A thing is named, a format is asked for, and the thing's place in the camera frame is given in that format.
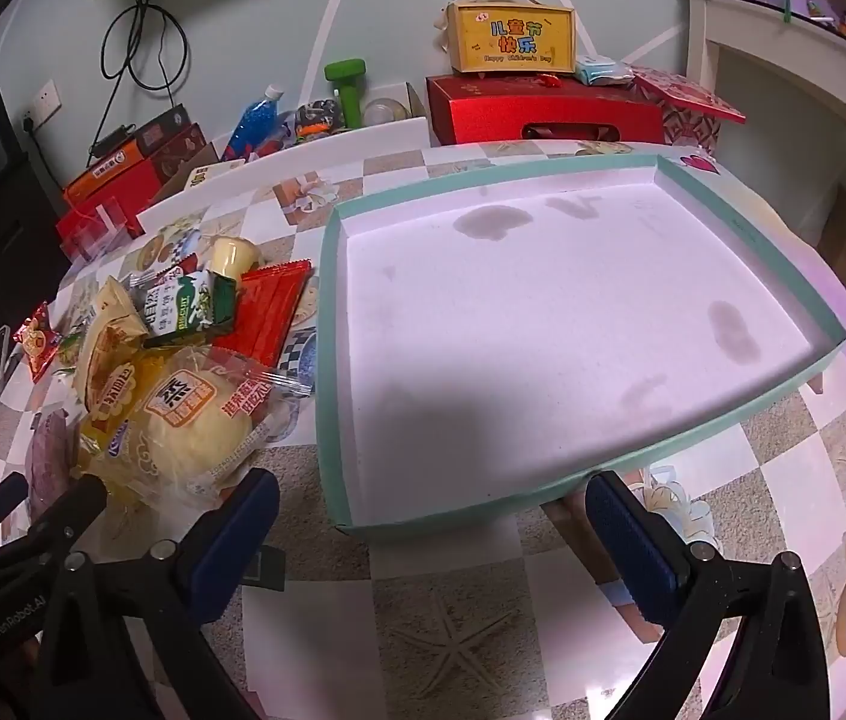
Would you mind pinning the black flat box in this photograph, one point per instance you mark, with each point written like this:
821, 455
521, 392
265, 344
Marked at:
157, 127

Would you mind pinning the black power adapter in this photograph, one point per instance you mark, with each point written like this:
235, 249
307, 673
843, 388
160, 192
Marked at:
112, 139

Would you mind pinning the teal shallow cardboard tray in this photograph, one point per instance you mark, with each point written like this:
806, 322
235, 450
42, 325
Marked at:
543, 315

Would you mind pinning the plain red box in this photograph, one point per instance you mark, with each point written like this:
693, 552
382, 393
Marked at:
70, 221

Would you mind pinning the red gold-patterned packet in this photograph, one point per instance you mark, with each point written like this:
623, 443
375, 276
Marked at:
273, 307

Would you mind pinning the large round bread packet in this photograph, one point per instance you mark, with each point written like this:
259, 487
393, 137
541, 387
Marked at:
190, 420

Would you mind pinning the pale yellow cake packet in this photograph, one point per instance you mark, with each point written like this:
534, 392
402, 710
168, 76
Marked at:
232, 255

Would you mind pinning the pink patterned box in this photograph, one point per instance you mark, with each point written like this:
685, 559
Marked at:
682, 97

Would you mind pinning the red gift box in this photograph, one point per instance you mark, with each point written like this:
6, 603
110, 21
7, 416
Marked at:
483, 109

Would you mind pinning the white wall socket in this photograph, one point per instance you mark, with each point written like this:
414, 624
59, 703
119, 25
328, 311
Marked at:
44, 103

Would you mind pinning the round clear container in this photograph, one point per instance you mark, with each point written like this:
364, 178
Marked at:
384, 112

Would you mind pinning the green dumbbell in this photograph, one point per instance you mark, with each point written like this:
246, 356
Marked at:
348, 90

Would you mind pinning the blue wet wipes pack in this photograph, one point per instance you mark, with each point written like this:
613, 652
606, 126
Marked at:
603, 71

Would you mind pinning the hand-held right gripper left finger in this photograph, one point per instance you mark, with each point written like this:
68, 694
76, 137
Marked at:
232, 544

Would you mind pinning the blue water bottle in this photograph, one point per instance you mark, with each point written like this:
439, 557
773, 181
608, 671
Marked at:
254, 124

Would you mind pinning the green round cookie packet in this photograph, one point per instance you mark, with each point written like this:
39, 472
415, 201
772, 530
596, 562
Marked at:
67, 349

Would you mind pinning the yellow orange-lettered bread packet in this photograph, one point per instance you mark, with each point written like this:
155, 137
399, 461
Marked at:
112, 345

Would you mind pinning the white shelf unit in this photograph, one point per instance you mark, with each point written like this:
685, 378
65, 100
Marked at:
768, 30

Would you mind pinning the open cardboard box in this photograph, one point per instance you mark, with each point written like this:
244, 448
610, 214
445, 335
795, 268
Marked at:
415, 101

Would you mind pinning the orange box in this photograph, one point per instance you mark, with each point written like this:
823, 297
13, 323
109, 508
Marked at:
104, 169

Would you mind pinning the green white biscuit packet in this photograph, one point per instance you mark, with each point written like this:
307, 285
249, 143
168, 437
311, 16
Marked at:
175, 304

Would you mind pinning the black patterned pouch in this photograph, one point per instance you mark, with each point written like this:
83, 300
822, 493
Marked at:
318, 118

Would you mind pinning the red cartoon snack packet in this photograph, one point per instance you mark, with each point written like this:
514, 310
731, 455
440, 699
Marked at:
37, 341

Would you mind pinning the clear plastic container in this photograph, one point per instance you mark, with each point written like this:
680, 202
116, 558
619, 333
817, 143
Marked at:
97, 232

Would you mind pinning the dark green packet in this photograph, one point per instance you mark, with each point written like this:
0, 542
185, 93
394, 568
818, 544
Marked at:
220, 300

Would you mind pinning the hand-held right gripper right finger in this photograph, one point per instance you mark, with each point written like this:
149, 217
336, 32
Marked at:
633, 551

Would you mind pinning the purple snack packet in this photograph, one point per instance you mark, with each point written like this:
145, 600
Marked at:
48, 457

